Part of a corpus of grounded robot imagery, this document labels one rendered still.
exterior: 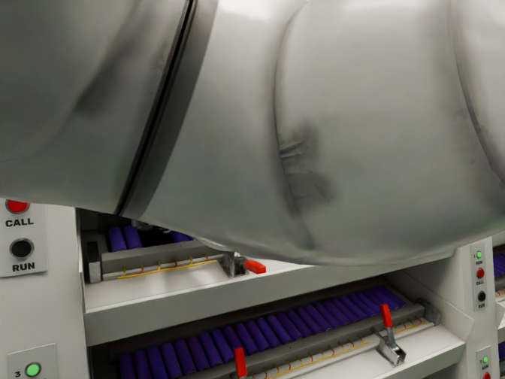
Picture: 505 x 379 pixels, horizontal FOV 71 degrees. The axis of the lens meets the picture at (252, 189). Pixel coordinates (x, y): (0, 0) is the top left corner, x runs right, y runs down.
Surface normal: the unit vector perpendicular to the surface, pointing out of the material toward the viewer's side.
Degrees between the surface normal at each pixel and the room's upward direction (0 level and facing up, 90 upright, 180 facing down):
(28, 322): 90
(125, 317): 112
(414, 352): 21
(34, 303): 90
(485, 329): 90
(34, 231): 90
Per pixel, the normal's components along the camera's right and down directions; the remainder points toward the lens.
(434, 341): 0.09, -0.93
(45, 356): 0.44, -0.01
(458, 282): -0.90, 0.07
